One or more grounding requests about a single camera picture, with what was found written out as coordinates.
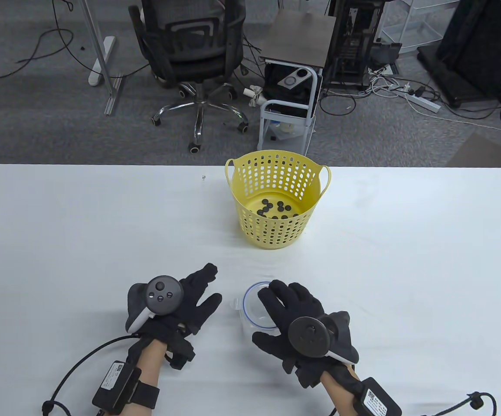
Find person's right forearm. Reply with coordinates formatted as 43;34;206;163
322;366;363;416

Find black floor cable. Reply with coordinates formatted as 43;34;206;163
0;0;75;79

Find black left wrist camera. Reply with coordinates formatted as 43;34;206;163
164;334;196;370

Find black right wrist sensor box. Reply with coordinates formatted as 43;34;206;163
354;377;403;416

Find yellow plastic laundry basket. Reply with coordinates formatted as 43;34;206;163
226;150;332;250

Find black left wrist sensor box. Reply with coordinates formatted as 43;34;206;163
92;360;141;412

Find pile of black Go stones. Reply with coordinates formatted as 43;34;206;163
257;198;298;220

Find gray hand controller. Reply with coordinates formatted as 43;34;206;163
287;312;359;364
127;276;185;333

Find small black floor box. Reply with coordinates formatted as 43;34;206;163
370;41;403;65

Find person's left forearm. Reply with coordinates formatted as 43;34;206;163
133;340;168;390

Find white rolling cart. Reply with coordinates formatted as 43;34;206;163
257;12;337;156

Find white desk leg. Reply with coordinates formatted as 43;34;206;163
79;0;123;116

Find brown floor mat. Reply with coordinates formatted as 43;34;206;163
448;132;501;169

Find black wrist sensor box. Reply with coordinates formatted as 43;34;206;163
92;360;141;412
354;377;403;416

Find black left wrist strap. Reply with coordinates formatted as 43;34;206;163
122;377;160;409

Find clear round jar lid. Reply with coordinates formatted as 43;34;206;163
232;281;285;332

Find black case with round vent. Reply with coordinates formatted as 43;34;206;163
264;62;319;117

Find white wire shelf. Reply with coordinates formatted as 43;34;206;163
380;0;459;55

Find gray left hand controller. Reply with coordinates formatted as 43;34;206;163
127;276;185;333

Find black open computer tower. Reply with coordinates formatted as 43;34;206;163
323;0;385;91

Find person's left hand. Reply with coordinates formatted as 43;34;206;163
134;262;223;344

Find white power strip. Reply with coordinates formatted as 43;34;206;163
404;93;442;114

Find clear plastic jar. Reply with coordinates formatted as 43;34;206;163
238;299;279;343

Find gray right hand controller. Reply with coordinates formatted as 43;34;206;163
287;312;359;364

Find large black display stand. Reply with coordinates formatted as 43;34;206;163
417;0;501;109

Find black office chair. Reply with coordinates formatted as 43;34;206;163
128;0;251;154

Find black cable with ferrite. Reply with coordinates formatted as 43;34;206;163
419;391;498;416

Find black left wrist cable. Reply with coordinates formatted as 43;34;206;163
42;334;141;416

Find person's right hand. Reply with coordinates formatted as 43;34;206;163
252;279;347;388

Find tangle of floor cables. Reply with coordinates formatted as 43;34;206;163
320;65;442;117

